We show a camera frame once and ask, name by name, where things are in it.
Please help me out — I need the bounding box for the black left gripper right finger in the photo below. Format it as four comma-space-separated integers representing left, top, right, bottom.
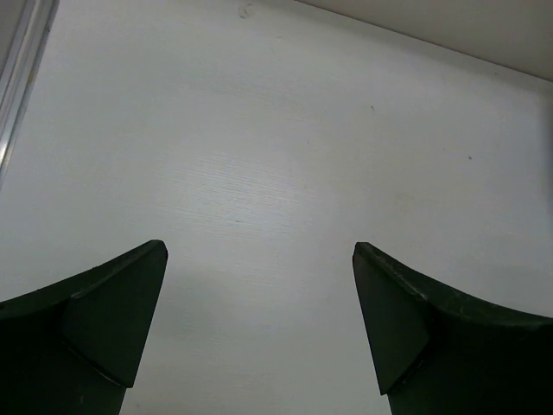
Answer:
353, 242, 552, 414

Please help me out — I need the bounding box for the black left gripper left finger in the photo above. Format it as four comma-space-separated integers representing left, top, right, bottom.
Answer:
1, 239, 168, 414

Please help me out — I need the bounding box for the aluminium table edge rail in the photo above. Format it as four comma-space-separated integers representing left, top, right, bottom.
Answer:
0, 0, 60, 177

